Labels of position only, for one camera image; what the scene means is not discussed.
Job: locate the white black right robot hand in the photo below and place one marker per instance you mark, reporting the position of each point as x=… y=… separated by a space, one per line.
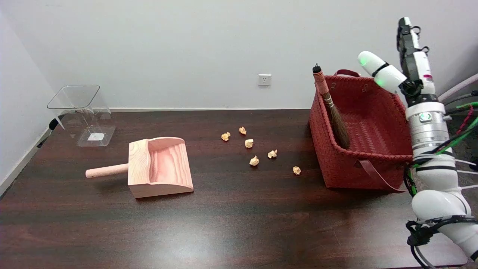
x=418 y=63

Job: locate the black angled bracket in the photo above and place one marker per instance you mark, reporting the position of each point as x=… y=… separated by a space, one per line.
x=50 y=129

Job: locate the clear plastic container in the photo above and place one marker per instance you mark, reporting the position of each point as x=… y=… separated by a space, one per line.
x=84 y=112

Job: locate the red woven basket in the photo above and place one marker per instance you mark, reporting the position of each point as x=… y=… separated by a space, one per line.
x=336 y=168

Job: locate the wooden dustpan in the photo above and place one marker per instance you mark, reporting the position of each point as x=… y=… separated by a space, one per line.
x=164 y=168

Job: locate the white wall socket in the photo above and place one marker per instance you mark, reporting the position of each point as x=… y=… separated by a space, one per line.
x=264 y=79

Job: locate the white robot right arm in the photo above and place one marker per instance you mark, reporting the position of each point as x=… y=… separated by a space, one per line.
x=433 y=130

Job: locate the office chair with pale armrest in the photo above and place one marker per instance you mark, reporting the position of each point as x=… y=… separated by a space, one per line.
x=461 y=86

